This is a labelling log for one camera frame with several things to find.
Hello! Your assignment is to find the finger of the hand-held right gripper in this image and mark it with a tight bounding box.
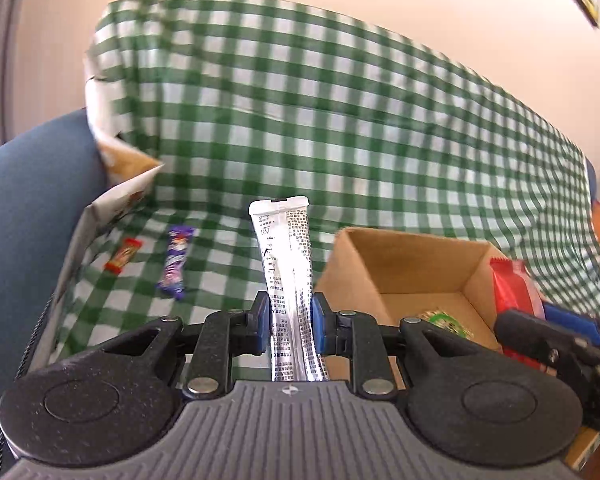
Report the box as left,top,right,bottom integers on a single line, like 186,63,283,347
542,302,600,346
495,309,587,376

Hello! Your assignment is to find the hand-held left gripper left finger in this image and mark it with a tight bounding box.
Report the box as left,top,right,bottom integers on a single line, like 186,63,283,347
100,290,272,401

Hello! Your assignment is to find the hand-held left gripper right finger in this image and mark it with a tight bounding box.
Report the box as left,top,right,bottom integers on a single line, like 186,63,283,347
311,291,503,401

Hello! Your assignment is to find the red snack packet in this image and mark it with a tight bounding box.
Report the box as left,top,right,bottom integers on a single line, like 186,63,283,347
489,256,548,373

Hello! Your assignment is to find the silver snack packet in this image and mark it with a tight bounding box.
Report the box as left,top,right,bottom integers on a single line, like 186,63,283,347
248,196,331,383

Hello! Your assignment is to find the cardboard box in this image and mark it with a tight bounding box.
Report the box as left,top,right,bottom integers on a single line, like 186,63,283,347
312,226,600,472

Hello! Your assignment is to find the clear peanut bag green label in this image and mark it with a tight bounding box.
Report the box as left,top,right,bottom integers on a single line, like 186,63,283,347
415,310,476,341

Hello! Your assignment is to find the purple snack bar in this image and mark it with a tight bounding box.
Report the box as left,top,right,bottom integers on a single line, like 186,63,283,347
156,226,196,302

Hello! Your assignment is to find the small red candy bar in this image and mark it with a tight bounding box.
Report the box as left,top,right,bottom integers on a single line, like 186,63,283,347
104,239,143,273

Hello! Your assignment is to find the white and yellow pillow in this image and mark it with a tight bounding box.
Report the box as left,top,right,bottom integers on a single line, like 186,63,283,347
82,52,163,226

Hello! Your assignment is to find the green checked cloth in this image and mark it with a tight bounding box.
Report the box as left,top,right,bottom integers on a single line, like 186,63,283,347
30,0,600,381

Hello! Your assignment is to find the blue sofa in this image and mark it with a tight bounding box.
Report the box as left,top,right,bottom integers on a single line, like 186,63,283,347
0,107,106,480

